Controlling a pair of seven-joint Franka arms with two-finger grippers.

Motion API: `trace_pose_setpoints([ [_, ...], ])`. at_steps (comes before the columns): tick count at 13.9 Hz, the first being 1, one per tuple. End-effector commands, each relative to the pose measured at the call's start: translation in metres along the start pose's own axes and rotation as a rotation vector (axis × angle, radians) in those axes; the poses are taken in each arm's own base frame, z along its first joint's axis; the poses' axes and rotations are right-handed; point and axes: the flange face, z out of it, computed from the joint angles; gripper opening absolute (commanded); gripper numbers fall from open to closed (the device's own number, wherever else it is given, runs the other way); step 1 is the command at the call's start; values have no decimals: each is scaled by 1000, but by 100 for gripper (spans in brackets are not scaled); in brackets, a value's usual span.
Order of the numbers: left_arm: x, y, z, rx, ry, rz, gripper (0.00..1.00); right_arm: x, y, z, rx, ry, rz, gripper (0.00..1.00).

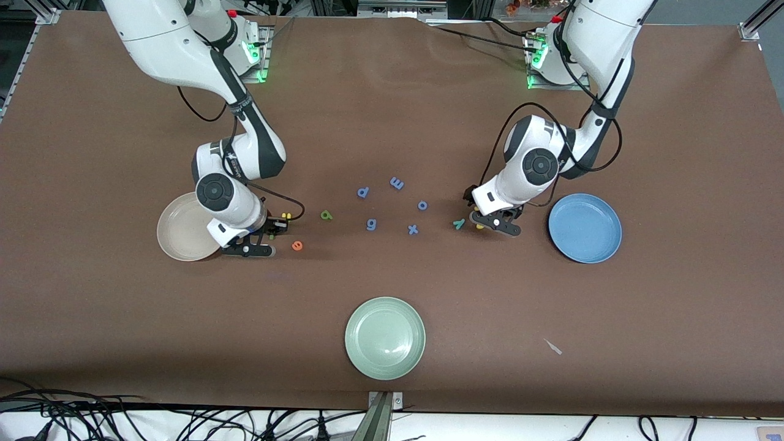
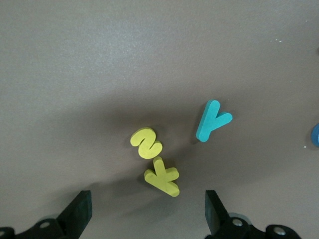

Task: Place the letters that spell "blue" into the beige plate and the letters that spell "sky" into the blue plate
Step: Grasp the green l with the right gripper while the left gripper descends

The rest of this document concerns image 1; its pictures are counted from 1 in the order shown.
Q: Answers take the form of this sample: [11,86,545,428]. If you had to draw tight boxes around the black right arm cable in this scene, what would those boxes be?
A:
[176,85,306,221]

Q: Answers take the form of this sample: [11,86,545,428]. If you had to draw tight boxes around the blue plate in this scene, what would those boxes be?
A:
[548,193,623,265]

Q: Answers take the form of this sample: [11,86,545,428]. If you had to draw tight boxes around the grey metal frame beam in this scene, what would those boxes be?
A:
[357,0,449,19]

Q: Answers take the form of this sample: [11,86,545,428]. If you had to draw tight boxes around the aluminium frame rail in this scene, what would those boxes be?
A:
[0,9,59,123]
[738,0,784,50]

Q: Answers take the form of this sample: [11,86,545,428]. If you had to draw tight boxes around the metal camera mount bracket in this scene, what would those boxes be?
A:
[350,391,405,441]

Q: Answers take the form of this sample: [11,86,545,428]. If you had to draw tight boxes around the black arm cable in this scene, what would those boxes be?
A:
[176,85,306,221]
[481,24,624,209]

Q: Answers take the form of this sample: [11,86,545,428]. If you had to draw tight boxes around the black cable on table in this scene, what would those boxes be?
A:
[426,23,535,53]
[481,17,540,40]

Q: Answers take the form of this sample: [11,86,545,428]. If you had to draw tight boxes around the brown table cover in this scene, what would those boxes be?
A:
[0,9,784,418]

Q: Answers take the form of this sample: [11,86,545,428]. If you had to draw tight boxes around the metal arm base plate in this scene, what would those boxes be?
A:
[236,24,271,84]
[526,31,590,91]

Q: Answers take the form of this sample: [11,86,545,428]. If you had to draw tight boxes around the pale green plate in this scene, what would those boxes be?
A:
[344,296,426,381]

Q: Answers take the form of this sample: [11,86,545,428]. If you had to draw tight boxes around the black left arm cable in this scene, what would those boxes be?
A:
[481,24,624,209]

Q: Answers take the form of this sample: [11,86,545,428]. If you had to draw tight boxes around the beige brown plate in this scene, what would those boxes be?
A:
[156,192,224,262]

